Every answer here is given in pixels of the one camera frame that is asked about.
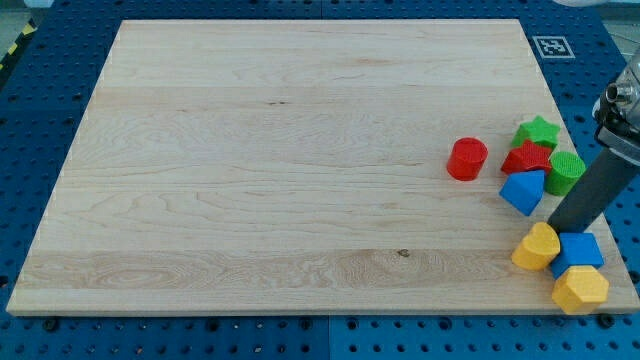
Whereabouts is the yellow heart block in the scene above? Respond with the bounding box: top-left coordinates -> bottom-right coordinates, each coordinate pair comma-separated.
511,222 -> 561,271

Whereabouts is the light wooden board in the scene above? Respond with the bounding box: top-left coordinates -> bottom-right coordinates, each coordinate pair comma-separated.
7,19 -> 562,317

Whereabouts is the red cylinder block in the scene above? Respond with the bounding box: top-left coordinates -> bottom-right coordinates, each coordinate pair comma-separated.
446,137 -> 488,181

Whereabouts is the blue pentagon block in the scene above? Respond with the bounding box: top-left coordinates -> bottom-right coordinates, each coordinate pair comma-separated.
499,170 -> 545,216

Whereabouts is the red star block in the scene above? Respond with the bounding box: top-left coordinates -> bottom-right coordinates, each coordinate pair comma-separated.
501,139 -> 552,174

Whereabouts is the green star block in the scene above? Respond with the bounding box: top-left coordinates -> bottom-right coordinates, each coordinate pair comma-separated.
511,115 -> 561,150

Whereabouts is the green cylinder block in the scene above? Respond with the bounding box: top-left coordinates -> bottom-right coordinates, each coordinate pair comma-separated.
544,151 -> 586,196

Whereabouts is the blue cube block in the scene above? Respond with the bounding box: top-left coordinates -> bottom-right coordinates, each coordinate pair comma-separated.
550,233 -> 605,279

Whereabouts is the white fiducial marker tag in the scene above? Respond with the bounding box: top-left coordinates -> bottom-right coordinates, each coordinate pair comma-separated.
532,35 -> 575,59

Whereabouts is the yellow hexagon block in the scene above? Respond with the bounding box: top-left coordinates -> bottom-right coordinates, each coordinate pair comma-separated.
551,265 -> 610,315

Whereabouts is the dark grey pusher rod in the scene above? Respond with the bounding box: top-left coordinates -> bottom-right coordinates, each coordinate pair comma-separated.
548,148 -> 639,233

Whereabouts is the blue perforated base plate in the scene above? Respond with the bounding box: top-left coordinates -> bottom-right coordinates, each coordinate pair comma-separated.
1,0 -> 639,359

